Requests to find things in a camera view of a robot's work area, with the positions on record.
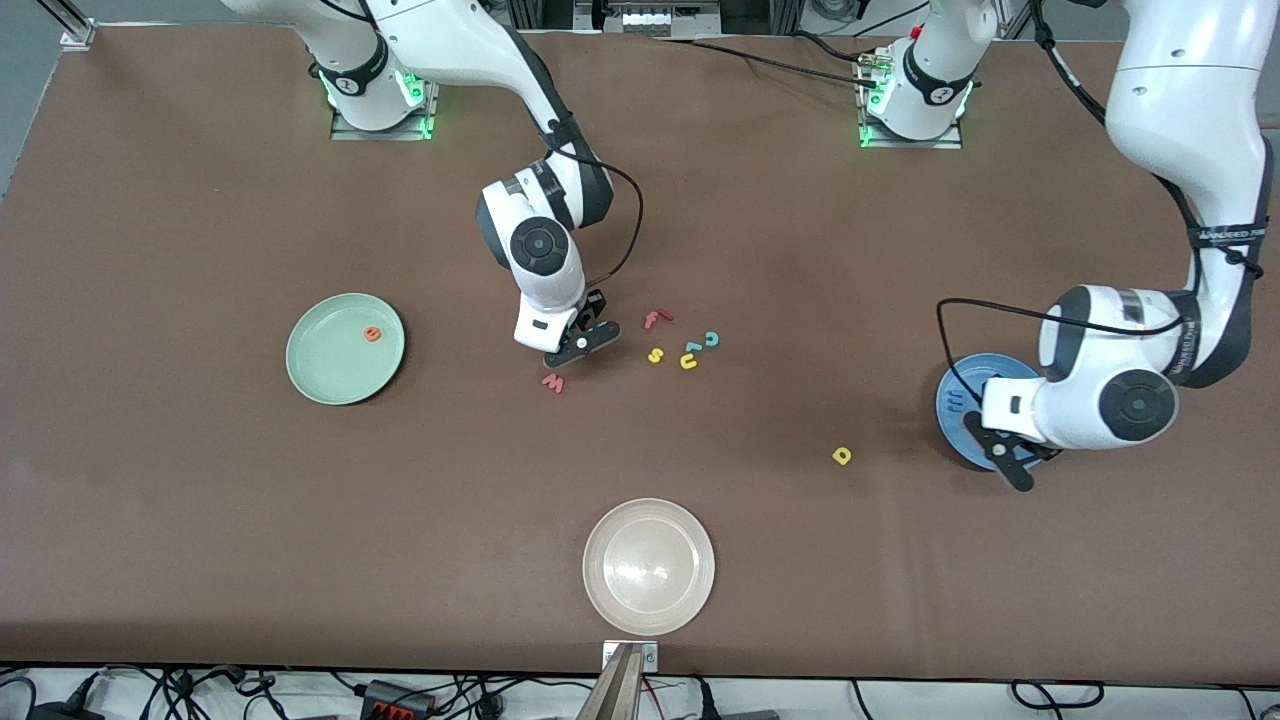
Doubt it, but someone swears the blue plate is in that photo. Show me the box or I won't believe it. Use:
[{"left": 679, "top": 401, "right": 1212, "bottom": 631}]
[{"left": 935, "top": 352, "right": 1046, "bottom": 471}]

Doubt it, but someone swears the green plate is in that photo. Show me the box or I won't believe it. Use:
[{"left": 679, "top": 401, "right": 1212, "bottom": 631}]
[{"left": 285, "top": 292, "right": 407, "bottom": 407}]

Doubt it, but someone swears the cream plate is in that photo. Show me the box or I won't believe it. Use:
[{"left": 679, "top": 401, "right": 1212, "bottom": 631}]
[{"left": 582, "top": 497, "right": 717, "bottom": 637}]

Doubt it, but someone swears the metal connector box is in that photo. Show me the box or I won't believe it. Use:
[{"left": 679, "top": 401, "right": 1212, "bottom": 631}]
[{"left": 598, "top": 0, "right": 723, "bottom": 37}]

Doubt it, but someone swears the black power strip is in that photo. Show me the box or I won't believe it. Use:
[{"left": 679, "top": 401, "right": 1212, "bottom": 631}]
[{"left": 358, "top": 679, "right": 438, "bottom": 720}]

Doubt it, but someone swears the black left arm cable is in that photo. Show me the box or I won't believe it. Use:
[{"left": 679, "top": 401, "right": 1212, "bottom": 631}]
[{"left": 936, "top": 0, "right": 1263, "bottom": 406}]

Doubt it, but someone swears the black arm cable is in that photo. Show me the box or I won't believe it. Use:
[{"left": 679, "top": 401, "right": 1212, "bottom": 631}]
[
  {"left": 545, "top": 120, "right": 644, "bottom": 293},
  {"left": 936, "top": 0, "right": 1263, "bottom": 406}
]

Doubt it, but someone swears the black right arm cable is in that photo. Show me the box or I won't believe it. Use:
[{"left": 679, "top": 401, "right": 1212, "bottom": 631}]
[{"left": 545, "top": 120, "right": 644, "bottom": 293}]

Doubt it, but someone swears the black looped floor cable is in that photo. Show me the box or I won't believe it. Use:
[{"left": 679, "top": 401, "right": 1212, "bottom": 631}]
[{"left": 1010, "top": 679, "right": 1107, "bottom": 713}]

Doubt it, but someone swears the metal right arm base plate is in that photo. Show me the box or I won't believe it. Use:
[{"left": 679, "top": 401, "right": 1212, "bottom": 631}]
[{"left": 330, "top": 108, "right": 437, "bottom": 142}]

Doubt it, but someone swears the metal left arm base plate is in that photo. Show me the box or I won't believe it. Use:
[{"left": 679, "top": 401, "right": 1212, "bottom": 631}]
[{"left": 855, "top": 122, "right": 966, "bottom": 151}]

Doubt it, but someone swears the black cable on table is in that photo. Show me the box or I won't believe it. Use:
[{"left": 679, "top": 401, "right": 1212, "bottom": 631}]
[
  {"left": 650, "top": 35, "right": 883, "bottom": 91},
  {"left": 790, "top": 28, "right": 886, "bottom": 66}
]

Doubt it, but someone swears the aluminium camera pole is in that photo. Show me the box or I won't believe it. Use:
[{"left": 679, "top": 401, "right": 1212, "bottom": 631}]
[{"left": 575, "top": 643, "right": 646, "bottom": 720}]

